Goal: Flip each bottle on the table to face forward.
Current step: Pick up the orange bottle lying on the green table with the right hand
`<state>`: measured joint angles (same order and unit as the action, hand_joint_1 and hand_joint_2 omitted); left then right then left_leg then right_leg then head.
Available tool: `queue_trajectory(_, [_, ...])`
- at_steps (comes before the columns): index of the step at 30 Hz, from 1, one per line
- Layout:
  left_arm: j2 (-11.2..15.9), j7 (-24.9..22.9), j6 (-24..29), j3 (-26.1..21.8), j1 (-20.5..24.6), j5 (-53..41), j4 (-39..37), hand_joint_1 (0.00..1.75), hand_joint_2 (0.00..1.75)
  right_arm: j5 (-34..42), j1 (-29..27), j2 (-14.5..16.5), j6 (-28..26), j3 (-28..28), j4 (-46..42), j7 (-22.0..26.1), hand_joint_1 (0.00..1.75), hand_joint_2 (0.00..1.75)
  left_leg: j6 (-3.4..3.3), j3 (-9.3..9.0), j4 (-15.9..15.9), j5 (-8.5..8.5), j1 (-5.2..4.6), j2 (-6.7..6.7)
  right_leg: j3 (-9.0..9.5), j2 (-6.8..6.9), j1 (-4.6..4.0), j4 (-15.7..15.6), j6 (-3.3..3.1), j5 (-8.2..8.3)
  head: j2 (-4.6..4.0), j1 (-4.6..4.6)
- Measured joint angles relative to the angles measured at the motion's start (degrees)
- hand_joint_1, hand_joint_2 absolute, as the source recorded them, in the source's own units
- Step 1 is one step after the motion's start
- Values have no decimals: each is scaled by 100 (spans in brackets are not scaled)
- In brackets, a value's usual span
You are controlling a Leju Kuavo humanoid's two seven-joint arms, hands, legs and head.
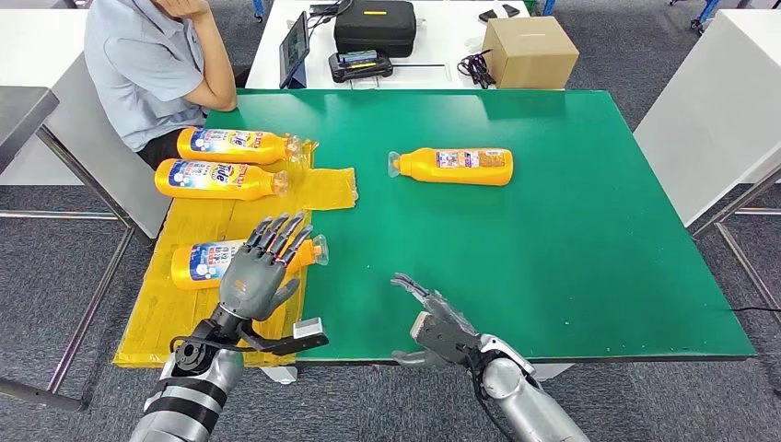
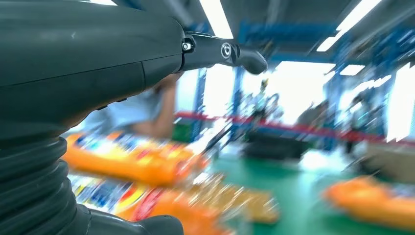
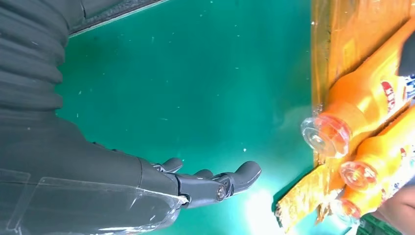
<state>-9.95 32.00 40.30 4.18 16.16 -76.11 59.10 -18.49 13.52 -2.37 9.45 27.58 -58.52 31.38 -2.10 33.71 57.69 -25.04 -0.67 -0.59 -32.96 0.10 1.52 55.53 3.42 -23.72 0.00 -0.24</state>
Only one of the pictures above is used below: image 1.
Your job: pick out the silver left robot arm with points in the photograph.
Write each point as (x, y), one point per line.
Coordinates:
(195, 384)

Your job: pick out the white table foot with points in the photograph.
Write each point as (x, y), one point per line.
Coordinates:
(552, 371)
(280, 373)

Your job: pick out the white side table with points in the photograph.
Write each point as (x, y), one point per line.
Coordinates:
(709, 110)
(30, 49)

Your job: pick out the grey table with metal frame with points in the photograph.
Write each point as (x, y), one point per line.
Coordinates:
(18, 116)

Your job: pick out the black handheld controller with screen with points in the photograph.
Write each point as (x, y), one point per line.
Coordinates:
(360, 67)

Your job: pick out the metal table frame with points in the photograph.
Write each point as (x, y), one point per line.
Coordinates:
(733, 204)

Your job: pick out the green bin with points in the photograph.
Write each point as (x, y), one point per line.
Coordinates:
(532, 6)

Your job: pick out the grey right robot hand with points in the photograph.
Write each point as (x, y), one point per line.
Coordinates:
(442, 317)

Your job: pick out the orange detergent bottle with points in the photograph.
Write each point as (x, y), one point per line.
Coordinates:
(207, 186)
(244, 152)
(427, 172)
(195, 268)

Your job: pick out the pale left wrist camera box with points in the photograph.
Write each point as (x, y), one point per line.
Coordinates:
(308, 329)

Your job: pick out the person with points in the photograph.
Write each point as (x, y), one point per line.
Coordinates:
(134, 67)

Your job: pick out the person's right hand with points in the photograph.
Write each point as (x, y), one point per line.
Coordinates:
(183, 7)

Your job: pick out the person's right forearm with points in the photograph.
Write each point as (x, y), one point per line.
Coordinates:
(219, 67)

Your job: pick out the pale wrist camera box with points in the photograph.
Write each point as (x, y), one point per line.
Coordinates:
(308, 329)
(442, 338)

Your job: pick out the black zip carrying case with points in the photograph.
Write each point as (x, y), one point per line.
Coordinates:
(375, 33)

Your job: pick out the black tablet with stand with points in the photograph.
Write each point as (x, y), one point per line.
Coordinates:
(294, 47)

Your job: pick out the blue wheeled cart frame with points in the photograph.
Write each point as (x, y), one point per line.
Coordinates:
(708, 9)

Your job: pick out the white desk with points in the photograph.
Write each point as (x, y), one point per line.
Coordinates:
(440, 30)

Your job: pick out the brown cardboard box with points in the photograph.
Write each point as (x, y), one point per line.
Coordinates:
(532, 55)

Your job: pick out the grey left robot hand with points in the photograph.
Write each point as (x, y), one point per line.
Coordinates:
(253, 280)

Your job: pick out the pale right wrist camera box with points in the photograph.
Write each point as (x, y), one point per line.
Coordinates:
(442, 338)

